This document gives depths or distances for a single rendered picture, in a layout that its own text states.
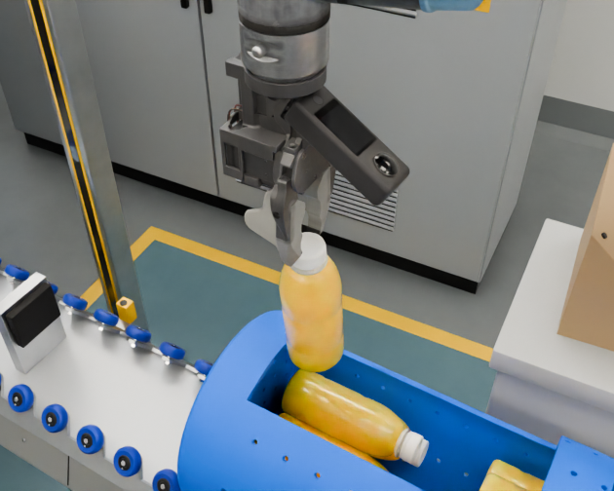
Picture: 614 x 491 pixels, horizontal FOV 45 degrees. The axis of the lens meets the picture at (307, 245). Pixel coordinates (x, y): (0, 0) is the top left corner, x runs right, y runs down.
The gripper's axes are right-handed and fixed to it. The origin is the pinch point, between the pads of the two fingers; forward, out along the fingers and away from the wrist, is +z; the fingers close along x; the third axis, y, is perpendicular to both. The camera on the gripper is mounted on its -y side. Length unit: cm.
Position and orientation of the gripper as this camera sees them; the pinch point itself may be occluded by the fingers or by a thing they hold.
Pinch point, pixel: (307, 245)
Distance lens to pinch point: 75.5
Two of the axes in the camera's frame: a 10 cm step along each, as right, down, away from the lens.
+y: -8.6, -3.4, 3.8
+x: -5.1, 5.8, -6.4
